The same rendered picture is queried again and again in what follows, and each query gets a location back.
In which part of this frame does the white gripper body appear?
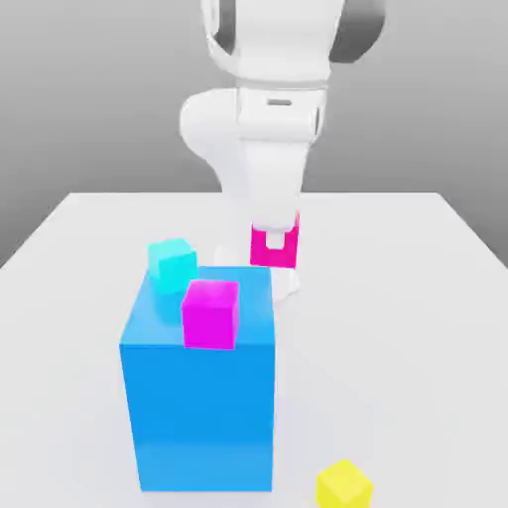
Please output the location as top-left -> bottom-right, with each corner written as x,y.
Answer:
242,138 -> 312,232

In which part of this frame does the small pink cube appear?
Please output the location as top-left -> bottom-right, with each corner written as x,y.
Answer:
249,210 -> 302,270

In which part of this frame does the small magenta cube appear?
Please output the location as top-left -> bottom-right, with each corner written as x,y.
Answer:
181,278 -> 241,352

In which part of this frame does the small cyan cube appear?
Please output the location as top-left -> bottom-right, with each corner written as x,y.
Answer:
147,236 -> 200,296

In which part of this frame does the small yellow cube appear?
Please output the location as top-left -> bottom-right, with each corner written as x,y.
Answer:
316,457 -> 375,508

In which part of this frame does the large blue box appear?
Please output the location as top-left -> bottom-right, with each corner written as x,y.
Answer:
118,264 -> 277,494

